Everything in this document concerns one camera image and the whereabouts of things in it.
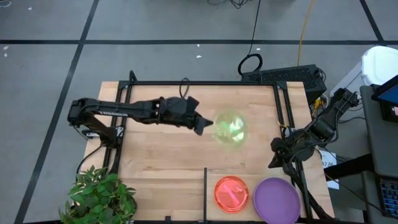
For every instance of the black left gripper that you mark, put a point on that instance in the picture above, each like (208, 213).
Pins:
(175, 112)

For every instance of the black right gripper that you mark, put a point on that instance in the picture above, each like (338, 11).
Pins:
(293, 147)

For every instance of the small translucent green plate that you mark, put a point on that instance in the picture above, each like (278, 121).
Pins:
(230, 129)

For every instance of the large purple plastic plate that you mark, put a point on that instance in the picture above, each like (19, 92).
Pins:
(276, 200)

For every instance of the small translucent red plate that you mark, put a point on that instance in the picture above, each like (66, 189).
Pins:
(231, 194)

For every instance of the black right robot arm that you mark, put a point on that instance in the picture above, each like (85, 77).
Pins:
(329, 121)

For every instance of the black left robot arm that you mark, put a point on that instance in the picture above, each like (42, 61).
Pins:
(109, 109)

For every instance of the white paper sheet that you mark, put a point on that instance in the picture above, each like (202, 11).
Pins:
(329, 161)

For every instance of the black cart bar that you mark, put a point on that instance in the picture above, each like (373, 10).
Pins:
(348, 168)

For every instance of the grey side cart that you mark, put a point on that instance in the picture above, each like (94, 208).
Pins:
(385, 146)

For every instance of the black keyboard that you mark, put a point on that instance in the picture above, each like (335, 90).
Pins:
(390, 199)

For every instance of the small black pink-lit device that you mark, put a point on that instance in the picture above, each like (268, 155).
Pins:
(390, 112)

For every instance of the green potted plant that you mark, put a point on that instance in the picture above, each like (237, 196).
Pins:
(96, 196)

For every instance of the tablet with blue screen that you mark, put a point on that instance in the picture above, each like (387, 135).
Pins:
(390, 95)

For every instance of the white plastic bin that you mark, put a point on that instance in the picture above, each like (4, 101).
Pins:
(381, 65)

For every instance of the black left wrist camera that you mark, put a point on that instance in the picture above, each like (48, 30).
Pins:
(192, 102)

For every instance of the black metal table frame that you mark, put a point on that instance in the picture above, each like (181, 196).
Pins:
(202, 83)

